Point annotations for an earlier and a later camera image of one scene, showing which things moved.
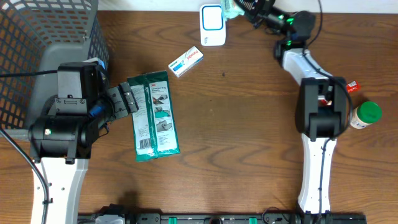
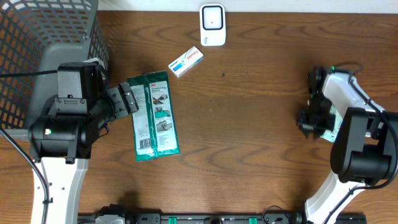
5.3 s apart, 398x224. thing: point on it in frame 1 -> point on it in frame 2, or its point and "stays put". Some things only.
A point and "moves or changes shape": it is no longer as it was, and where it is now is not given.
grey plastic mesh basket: x=35 y=37 stays put
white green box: x=186 y=61 stays put
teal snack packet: x=230 y=10 moves or changes shape
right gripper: x=262 y=12 -> x=318 y=130
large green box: x=155 y=130 stays put
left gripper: x=117 y=96 stays put
